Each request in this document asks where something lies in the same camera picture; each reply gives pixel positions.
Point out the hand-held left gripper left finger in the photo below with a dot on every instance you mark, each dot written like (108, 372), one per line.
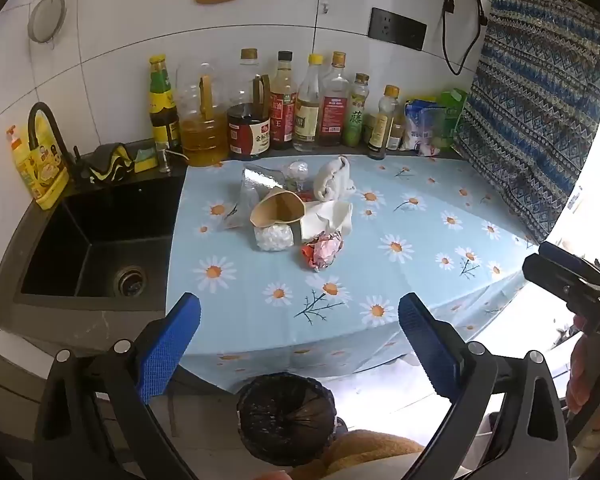
(172, 340)

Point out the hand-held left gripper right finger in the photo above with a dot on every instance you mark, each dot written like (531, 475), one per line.
(425, 340)

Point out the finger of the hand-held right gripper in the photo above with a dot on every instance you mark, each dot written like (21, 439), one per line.
(562, 255)
(550, 275)

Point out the pink red wrapper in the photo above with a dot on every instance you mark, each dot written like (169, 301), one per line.
(325, 252)

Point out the bin with black bag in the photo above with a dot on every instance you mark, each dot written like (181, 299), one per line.
(285, 417)

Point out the clear bag of white tissue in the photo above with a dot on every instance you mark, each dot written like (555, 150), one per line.
(272, 237)

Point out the white tissue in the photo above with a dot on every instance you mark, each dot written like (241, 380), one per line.
(327, 220)

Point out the brown paper cup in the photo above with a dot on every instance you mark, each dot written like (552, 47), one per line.
(272, 210)

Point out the white cloth rag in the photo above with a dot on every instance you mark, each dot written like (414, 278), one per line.
(332, 177)

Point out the person's right hand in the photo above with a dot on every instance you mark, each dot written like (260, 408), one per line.
(587, 385)

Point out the blue daisy tablecloth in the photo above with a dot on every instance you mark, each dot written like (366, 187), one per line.
(280, 310)

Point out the black kitchen sink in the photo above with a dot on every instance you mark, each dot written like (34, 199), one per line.
(80, 240)

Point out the blue patterned cloth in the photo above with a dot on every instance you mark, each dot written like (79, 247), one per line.
(530, 110)

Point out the green packet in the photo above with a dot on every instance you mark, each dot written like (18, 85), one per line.
(452, 110)

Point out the green yellow sponge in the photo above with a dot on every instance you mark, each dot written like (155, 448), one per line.
(146, 159)

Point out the silver foil cup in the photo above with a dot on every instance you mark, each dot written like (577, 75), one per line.
(260, 177)

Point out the black yellow cloth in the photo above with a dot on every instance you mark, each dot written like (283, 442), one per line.
(107, 162)

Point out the white blue packet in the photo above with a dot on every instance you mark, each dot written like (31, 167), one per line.
(422, 127)

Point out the large cooking oil jug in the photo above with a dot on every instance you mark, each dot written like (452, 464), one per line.
(202, 135)

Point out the crumpled clear plastic ball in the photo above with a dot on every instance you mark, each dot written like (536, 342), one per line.
(298, 172)

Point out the small yellow cap oil bottle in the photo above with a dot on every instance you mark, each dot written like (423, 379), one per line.
(380, 130)

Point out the yellow dish soap pouch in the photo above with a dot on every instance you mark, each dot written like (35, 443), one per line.
(40, 170)

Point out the dark bottle green yellow label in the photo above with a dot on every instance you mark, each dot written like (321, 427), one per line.
(161, 100)

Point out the black faucet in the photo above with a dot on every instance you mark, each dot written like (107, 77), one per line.
(55, 125)

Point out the gold cap red label bottle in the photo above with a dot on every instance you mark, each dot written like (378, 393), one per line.
(334, 110)

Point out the yellow cap clear bottle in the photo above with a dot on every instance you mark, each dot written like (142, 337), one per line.
(307, 115)

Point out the black cap red label bottle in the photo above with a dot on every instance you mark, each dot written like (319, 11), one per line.
(282, 110)

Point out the hanging metal strainer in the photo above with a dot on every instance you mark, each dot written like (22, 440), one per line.
(46, 17)

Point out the black wall outlet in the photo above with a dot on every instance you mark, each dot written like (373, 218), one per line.
(397, 29)

